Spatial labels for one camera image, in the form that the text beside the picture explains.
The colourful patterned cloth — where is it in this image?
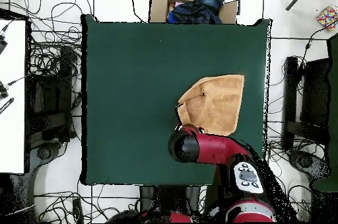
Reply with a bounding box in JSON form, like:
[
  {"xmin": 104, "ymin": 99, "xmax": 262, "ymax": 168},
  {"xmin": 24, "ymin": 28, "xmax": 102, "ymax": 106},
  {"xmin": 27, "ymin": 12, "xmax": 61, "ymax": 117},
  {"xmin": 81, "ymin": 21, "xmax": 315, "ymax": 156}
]
[{"xmin": 316, "ymin": 5, "xmax": 338, "ymax": 32}]

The black flat strip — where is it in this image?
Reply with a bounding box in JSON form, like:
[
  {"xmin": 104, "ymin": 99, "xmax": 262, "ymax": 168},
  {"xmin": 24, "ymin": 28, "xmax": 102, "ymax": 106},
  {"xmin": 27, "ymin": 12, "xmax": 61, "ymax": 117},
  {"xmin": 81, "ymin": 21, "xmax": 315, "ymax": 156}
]
[{"xmin": 0, "ymin": 97, "xmax": 15, "ymax": 115}]

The white side table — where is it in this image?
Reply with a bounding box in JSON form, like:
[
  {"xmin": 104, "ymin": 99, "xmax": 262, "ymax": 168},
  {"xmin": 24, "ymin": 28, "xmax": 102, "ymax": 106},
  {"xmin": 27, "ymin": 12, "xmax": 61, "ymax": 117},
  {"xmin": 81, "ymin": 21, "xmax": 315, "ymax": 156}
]
[{"xmin": 0, "ymin": 19, "xmax": 27, "ymax": 174}]

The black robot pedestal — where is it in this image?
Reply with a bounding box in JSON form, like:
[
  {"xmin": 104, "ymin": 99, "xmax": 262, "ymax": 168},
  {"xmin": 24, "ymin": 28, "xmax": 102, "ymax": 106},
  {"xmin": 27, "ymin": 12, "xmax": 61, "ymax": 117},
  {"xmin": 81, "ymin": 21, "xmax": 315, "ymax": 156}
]
[{"xmin": 139, "ymin": 185, "xmax": 201, "ymax": 214}]

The black round floor base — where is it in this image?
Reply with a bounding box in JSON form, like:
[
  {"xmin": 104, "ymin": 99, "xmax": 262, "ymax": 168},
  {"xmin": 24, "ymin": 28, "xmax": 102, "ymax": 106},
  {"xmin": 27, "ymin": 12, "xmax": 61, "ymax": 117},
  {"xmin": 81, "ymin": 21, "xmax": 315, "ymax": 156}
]
[{"xmin": 287, "ymin": 149, "xmax": 331, "ymax": 181}]

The brown cardboard box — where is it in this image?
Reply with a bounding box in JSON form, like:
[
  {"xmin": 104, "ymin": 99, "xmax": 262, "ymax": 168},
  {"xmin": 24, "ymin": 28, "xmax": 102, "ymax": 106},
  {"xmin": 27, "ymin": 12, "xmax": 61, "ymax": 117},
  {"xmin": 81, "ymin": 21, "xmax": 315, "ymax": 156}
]
[{"xmin": 149, "ymin": 0, "xmax": 240, "ymax": 25}]

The black floor cable tangle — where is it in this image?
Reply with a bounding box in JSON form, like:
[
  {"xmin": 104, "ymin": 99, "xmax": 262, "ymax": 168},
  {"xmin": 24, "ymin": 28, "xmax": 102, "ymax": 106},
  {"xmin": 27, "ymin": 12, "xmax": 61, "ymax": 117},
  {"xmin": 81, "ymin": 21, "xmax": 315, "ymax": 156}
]
[
  {"xmin": 10, "ymin": 0, "xmax": 93, "ymax": 143},
  {"xmin": 265, "ymin": 118, "xmax": 328, "ymax": 156}
]

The tan terry towel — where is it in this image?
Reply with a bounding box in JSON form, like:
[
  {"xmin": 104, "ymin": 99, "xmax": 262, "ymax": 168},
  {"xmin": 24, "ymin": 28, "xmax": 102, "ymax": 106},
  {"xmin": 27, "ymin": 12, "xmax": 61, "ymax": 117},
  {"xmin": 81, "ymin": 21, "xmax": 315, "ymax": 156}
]
[{"xmin": 176, "ymin": 73, "xmax": 246, "ymax": 137}]

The dark green table cloth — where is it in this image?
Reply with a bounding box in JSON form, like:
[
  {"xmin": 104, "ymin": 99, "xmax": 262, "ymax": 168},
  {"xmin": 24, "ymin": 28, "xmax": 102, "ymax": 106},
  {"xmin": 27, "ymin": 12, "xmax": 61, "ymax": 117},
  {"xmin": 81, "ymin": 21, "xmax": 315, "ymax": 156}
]
[
  {"xmin": 81, "ymin": 14, "xmax": 271, "ymax": 186},
  {"xmin": 312, "ymin": 32, "xmax": 338, "ymax": 193}
]

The dark blue clothes pile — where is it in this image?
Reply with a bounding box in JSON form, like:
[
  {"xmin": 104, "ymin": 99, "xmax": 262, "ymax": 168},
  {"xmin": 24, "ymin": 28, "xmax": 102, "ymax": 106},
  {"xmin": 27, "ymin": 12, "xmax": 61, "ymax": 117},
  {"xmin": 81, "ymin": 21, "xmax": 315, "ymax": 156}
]
[{"xmin": 166, "ymin": 0, "xmax": 225, "ymax": 25}]

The black metal frame stand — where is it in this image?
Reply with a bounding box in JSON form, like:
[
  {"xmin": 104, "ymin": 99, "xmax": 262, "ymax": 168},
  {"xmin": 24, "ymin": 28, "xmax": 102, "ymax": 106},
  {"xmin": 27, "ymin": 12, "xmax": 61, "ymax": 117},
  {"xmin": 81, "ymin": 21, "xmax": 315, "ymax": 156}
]
[
  {"xmin": 27, "ymin": 45, "xmax": 76, "ymax": 143},
  {"xmin": 281, "ymin": 56, "xmax": 331, "ymax": 152}
]

